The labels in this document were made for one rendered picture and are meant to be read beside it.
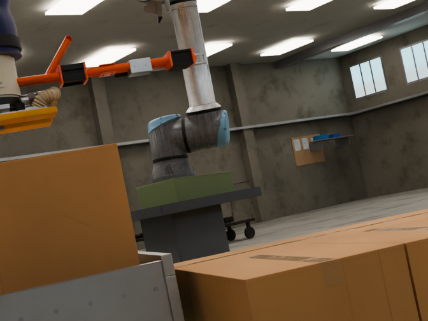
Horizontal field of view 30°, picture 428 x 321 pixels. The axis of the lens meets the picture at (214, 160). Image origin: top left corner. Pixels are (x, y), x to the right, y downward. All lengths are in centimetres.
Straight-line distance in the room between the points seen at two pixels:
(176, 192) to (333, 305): 144
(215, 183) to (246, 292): 153
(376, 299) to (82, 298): 77
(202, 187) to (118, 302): 116
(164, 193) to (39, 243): 102
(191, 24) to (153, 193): 71
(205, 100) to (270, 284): 161
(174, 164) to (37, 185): 108
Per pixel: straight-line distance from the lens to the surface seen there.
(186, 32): 330
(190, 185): 321
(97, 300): 216
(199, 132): 328
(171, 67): 258
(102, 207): 233
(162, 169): 329
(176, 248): 321
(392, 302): 191
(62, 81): 250
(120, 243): 234
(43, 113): 238
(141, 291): 218
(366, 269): 188
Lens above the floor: 73
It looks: 3 degrees up
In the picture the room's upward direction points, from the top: 11 degrees counter-clockwise
